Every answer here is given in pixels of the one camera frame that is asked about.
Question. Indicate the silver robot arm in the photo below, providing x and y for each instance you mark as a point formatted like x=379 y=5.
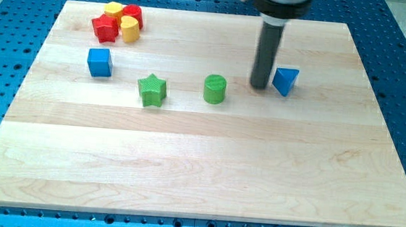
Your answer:
x=278 y=12

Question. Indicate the blue triangle block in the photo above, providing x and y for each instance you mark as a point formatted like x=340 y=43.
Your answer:
x=284 y=80

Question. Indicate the green cylinder block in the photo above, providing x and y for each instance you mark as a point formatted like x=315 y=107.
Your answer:
x=215 y=89

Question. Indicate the wooden board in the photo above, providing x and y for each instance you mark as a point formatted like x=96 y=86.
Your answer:
x=322 y=156

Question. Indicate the green star block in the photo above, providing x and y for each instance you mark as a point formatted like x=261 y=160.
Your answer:
x=152 y=90

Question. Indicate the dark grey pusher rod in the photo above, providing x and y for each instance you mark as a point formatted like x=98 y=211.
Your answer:
x=265 y=54

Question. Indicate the yellow heart block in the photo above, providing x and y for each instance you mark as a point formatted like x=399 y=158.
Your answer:
x=130 y=28

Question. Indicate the blue cube block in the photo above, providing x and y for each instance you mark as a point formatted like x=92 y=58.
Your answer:
x=100 y=62

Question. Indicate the red cylinder block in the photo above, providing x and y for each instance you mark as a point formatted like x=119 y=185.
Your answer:
x=133 y=10

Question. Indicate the red star block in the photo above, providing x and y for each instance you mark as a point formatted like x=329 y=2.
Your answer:
x=105 y=28

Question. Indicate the yellow hexagon block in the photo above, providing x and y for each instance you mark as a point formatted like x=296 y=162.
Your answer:
x=114 y=9

